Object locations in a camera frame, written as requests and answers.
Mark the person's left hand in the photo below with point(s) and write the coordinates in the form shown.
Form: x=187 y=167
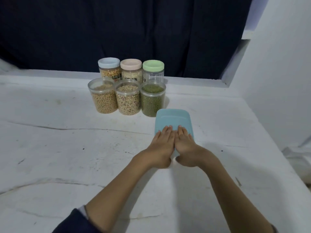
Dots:
x=160 y=150

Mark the person's right hand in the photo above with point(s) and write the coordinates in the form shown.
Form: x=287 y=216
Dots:
x=189 y=150

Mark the teal lidded plastic container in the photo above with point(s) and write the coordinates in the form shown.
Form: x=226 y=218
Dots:
x=174 y=118

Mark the teal container lid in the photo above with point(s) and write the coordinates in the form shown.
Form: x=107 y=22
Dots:
x=174 y=118

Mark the pile of green beans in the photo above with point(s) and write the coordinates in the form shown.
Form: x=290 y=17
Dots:
x=152 y=103

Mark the pile of yellow soybeans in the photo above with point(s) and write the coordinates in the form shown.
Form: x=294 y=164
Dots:
x=104 y=100

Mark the transparent jar green lid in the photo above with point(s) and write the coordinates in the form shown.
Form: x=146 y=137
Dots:
x=153 y=71

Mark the green round lid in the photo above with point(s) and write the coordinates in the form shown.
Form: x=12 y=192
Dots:
x=153 y=65

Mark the transparent jar pink lid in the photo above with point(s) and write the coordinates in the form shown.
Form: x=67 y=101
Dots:
x=131 y=69

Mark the pink round lid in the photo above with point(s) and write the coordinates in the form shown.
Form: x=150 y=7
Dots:
x=131 y=64

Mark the transparent jar blue lid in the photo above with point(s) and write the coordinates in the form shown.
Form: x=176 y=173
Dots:
x=110 y=68

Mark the blue round lid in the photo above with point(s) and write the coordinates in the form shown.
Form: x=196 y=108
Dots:
x=109 y=62

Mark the person's right forearm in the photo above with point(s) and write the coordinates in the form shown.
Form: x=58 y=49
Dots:
x=233 y=196

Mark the person's left forearm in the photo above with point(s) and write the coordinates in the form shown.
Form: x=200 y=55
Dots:
x=119 y=196

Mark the dark navy curtain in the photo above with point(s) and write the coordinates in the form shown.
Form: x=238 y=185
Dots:
x=121 y=31

